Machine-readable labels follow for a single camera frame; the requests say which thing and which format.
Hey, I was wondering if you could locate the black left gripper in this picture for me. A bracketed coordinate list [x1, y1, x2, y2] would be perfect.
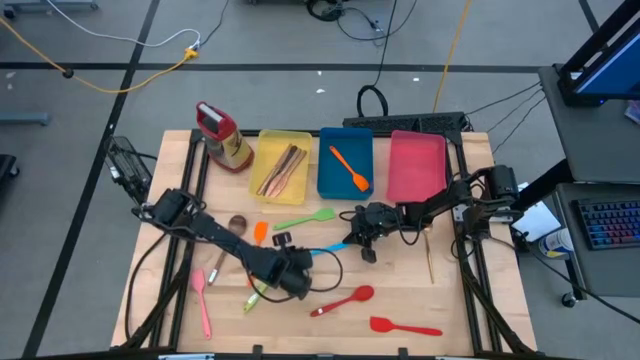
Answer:
[252, 231, 315, 302]

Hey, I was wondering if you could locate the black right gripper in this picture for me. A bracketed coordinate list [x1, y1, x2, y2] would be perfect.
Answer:
[342, 201, 406, 265]

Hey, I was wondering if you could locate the blue silicone spatula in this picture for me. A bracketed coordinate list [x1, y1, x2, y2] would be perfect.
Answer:
[309, 242, 351, 257]

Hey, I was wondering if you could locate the green silicone spoon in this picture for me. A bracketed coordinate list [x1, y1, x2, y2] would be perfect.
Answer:
[243, 282, 270, 314]

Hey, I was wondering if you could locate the long orange silicone spatula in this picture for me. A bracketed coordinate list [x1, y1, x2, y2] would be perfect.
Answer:
[247, 221, 270, 289]

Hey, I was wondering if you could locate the short orange silicone spatula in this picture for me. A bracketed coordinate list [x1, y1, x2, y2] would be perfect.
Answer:
[328, 145, 372, 194]

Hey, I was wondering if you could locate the green silicone spatula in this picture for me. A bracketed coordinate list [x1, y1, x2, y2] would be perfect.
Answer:
[272, 207, 337, 232]

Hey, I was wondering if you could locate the red silicone spoon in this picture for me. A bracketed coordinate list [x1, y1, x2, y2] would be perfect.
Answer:
[309, 284, 376, 319]

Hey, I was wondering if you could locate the brown wooden spoon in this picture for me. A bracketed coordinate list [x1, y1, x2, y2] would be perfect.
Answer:
[207, 214, 249, 287]

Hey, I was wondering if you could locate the gold metal spoon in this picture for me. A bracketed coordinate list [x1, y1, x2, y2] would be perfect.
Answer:
[423, 227, 435, 285]

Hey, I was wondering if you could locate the pink silicone spatula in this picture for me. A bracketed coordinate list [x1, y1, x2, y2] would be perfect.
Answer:
[190, 269, 213, 341]

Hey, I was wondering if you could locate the red silicone spatula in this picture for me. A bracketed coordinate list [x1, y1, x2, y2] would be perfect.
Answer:
[369, 315, 444, 337]

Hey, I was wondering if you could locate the blue plastic bin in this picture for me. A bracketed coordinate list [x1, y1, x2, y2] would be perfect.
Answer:
[316, 126, 375, 201]

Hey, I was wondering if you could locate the pink plastic bin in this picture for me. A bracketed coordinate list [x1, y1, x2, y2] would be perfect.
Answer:
[385, 130, 448, 204]

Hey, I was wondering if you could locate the black power strip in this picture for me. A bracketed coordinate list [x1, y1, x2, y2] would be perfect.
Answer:
[342, 111, 468, 135]

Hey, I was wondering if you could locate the yellow plastic bin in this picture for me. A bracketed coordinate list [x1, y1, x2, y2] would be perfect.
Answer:
[248, 129, 314, 206]

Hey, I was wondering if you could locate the white paper sheet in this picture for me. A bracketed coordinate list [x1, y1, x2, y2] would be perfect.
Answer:
[501, 181, 563, 244]

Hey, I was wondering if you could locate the black mesh control box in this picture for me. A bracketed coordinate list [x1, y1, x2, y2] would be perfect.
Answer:
[103, 135, 154, 194]

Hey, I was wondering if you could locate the white and blue can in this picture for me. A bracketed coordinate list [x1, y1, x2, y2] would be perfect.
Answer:
[538, 227, 576, 260]

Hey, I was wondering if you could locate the grey equipment cart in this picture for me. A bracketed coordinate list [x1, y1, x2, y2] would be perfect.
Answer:
[507, 64, 640, 301]

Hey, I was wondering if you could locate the backlit rainbow keyboard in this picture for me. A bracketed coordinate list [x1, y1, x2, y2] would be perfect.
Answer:
[573, 198, 640, 252]

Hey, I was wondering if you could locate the black chair base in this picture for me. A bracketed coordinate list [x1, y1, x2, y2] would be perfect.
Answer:
[0, 153, 22, 182]

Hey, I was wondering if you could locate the grey metal foot bar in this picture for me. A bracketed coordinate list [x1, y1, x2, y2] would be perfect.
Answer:
[0, 112, 52, 128]

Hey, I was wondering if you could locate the black monitor with blue screen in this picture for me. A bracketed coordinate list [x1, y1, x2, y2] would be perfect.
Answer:
[556, 0, 640, 108]

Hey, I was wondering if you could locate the grey trolley base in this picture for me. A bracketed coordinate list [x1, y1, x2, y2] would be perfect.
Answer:
[3, 0, 100, 20]

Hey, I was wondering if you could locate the black aluminium table frame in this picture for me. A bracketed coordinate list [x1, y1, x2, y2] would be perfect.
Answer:
[119, 128, 540, 360]

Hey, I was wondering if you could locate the black looped cable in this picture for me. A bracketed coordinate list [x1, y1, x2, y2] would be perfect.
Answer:
[355, 0, 399, 119]

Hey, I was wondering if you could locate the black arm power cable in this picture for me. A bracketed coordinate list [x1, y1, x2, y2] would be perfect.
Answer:
[123, 230, 170, 342]

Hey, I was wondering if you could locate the yellow floor cable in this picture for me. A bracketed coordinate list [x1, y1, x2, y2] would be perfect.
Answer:
[432, 0, 473, 114]

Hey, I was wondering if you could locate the tangled black cable bundle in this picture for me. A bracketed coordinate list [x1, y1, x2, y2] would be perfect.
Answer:
[305, 0, 420, 47]

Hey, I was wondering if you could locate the yellow extension cable with plug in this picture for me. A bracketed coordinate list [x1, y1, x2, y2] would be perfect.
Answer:
[0, 16, 200, 95]

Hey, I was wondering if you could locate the white cable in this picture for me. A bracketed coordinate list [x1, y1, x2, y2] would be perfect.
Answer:
[45, 0, 202, 50]

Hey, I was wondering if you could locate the thin black floor cable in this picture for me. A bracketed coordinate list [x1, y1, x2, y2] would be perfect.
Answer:
[199, 0, 232, 49]

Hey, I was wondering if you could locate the long black floor cable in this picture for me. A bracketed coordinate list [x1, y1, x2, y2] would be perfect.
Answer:
[514, 238, 640, 326]

